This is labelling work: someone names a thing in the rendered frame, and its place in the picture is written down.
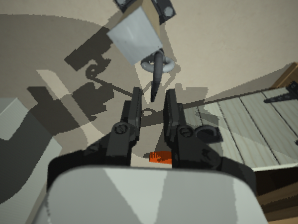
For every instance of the orange spirit level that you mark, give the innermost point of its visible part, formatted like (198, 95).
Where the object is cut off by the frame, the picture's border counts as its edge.
(165, 157)

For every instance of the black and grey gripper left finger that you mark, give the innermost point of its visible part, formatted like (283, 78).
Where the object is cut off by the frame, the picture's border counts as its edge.
(112, 148)

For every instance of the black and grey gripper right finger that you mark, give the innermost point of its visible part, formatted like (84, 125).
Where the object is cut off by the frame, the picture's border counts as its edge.
(189, 152)

